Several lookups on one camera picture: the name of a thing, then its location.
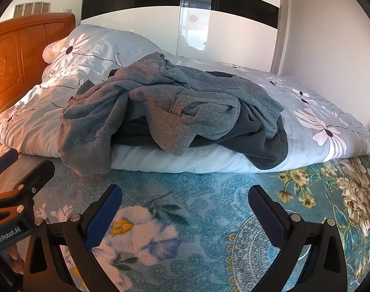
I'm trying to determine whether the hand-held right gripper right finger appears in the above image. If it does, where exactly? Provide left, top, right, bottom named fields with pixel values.
left=248, top=185, right=347, bottom=292

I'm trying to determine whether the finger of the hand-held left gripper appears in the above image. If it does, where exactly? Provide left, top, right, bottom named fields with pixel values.
left=0, top=148, right=19, bottom=186
left=0, top=160, right=56, bottom=219

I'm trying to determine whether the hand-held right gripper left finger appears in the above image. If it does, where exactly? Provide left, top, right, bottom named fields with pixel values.
left=23, top=184, right=123, bottom=292

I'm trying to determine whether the grey sweatshirt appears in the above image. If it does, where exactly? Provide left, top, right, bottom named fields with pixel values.
left=57, top=52, right=285, bottom=176

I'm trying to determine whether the person's left hand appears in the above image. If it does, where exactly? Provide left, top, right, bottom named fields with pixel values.
left=6, top=244, right=26, bottom=276

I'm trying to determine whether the dark grey garment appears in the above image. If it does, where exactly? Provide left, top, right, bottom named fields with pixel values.
left=107, top=70, right=289, bottom=169

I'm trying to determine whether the teal floral blanket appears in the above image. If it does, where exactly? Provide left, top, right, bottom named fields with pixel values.
left=0, top=137, right=370, bottom=292

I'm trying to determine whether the orange wooden headboard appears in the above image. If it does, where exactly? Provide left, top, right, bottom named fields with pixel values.
left=0, top=13, right=76, bottom=119

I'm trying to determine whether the pale pink pillow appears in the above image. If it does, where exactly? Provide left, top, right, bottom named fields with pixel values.
left=42, top=39, right=66, bottom=64

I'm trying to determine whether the light blue floral duvet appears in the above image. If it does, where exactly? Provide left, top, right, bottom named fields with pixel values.
left=0, top=24, right=370, bottom=174

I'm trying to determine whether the white wardrobe with black stripe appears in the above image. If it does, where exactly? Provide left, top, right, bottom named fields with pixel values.
left=80, top=0, right=281, bottom=75

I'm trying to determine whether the row of wall picture frames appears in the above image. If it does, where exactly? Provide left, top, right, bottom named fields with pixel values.
left=14, top=1, right=51, bottom=18

